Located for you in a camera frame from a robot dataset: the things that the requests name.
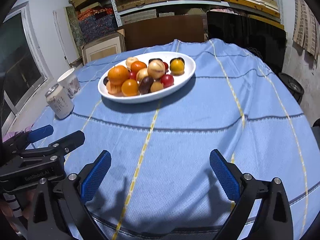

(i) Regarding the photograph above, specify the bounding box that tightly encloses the person left hand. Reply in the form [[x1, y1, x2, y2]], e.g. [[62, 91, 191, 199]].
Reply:
[[1, 190, 35, 236]]

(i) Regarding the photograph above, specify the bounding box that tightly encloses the pink purple cloth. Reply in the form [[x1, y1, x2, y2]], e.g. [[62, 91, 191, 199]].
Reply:
[[2, 126, 34, 143]]

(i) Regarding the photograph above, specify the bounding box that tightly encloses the white drink can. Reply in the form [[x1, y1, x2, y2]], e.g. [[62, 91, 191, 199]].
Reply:
[[45, 83, 74, 120]]

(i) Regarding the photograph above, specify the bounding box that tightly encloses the aluminium framed window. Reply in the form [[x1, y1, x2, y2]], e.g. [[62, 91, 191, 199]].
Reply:
[[1, 2, 52, 133]]

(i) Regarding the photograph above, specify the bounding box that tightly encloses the white paper cup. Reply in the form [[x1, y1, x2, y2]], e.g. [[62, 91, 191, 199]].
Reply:
[[57, 68, 81, 99]]

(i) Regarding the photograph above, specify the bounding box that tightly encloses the yellow orange tomato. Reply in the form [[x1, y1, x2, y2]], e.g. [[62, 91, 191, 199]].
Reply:
[[121, 79, 139, 96]]

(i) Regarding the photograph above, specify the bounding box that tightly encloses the large orange mandarin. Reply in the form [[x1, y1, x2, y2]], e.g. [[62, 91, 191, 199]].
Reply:
[[107, 65, 129, 86]]

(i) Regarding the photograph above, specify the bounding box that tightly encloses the red cherry tomato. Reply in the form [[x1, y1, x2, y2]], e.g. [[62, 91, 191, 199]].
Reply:
[[129, 71, 137, 80], [163, 62, 169, 73], [160, 74, 174, 88]]

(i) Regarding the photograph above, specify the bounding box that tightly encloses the blue checked tablecloth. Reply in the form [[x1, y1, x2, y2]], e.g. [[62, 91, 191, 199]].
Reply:
[[34, 39, 319, 239]]

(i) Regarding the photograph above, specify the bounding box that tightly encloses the pale orange loquat fruit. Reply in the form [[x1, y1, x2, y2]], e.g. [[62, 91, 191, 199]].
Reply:
[[126, 57, 138, 71]]

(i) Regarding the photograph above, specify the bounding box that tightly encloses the pale yellow pepino melon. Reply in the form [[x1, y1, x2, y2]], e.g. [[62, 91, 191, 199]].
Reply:
[[148, 60, 165, 80], [136, 68, 148, 82]]

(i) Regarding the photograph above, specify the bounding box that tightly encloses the small yellow orange fruit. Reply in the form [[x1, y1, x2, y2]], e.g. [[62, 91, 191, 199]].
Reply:
[[150, 81, 164, 93]]

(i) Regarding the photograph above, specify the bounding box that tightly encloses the cardboard framed box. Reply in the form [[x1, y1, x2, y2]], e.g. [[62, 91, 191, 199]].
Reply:
[[81, 29, 126, 65]]

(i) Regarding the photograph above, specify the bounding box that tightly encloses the dark purple plum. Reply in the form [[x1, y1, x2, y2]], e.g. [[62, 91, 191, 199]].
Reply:
[[170, 57, 185, 64], [148, 59, 163, 64]]

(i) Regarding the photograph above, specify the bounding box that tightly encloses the black round stool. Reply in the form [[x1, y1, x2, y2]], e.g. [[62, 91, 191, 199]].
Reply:
[[278, 73, 304, 105]]

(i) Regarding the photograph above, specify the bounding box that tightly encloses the dark brown chair back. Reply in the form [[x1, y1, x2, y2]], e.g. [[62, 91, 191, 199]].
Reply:
[[117, 15, 207, 50]]

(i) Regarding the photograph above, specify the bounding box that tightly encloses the black chair back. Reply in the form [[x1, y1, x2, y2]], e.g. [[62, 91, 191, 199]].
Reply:
[[207, 11, 286, 74]]

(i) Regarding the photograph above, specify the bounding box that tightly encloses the beige patterned curtain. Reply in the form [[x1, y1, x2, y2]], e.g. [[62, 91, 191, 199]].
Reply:
[[293, 0, 319, 61]]

